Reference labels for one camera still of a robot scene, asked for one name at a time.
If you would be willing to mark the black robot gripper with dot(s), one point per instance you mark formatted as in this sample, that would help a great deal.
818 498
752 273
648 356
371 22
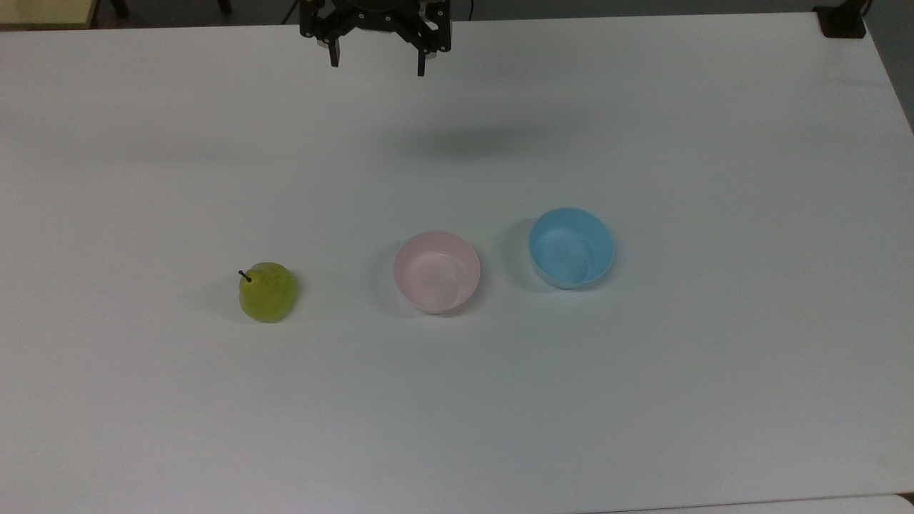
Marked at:
378 16

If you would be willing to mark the green pear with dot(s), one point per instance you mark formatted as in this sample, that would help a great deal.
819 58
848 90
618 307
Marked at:
269 294

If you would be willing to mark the pink plastic bowl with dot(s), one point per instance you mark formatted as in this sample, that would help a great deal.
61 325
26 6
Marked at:
437 275

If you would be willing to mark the blue plastic bowl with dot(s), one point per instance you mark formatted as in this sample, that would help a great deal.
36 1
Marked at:
571 250

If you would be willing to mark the yellowish wooden table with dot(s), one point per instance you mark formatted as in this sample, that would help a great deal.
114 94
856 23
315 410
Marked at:
43 11

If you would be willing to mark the black table clamp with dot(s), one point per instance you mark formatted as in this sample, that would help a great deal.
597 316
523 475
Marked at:
842 23

